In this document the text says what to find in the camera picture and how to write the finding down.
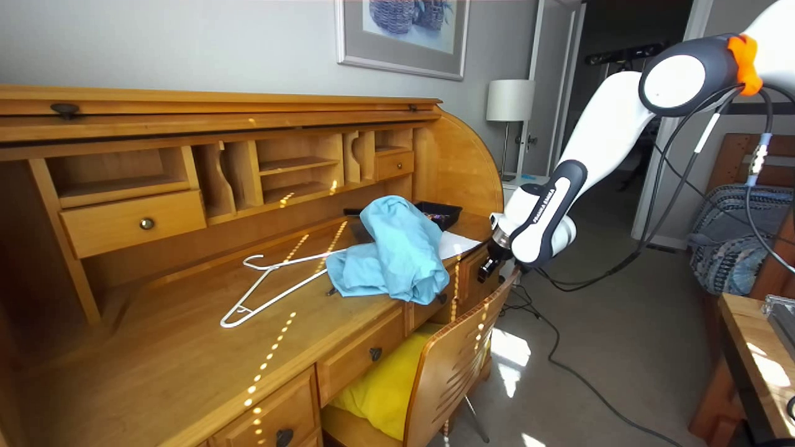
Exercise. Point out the small drawer with brass knob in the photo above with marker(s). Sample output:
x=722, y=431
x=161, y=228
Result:
x=109, y=228

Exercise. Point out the wide centre desk drawer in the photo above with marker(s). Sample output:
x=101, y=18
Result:
x=352, y=361

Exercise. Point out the grey box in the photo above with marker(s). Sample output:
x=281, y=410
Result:
x=783, y=325

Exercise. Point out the white door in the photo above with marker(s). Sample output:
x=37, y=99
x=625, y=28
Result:
x=550, y=83

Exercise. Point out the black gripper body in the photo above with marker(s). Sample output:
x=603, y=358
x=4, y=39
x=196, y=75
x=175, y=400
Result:
x=503, y=249

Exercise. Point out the white table lamp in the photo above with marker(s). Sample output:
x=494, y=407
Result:
x=509, y=101

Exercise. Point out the small plain wooden drawer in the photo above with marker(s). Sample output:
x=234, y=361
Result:
x=393, y=164

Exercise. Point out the yellow seat cushion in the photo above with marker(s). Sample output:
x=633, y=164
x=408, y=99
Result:
x=386, y=388

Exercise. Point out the brown wooden bed frame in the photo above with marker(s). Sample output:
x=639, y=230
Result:
x=783, y=147

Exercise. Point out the framed blue picture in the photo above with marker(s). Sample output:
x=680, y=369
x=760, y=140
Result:
x=406, y=33

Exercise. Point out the round brass knob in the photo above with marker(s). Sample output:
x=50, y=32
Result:
x=148, y=225

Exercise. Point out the blue grey blanket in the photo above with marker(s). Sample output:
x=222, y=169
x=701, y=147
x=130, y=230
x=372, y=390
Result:
x=729, y=249

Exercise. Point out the large pedestal desk drawer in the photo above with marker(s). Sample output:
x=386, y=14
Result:
x=264, y=418

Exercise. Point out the white paper sheet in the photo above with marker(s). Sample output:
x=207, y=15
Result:
x=459, y=245

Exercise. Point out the black tray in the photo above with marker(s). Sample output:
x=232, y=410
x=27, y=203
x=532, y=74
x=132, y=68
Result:
x=443, y=215

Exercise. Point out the light blue cloth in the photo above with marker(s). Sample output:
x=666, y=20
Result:
x=398, y=249

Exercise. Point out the wooden chair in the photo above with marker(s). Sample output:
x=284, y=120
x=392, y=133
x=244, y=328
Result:
x=448, y=364

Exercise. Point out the wooden roll-top desk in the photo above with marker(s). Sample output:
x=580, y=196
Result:
x=165, y=350

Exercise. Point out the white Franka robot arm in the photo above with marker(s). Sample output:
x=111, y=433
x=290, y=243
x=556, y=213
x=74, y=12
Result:
x=604, y=133

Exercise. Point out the light wooden table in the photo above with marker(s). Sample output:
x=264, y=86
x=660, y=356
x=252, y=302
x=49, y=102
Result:
x=760, y=364

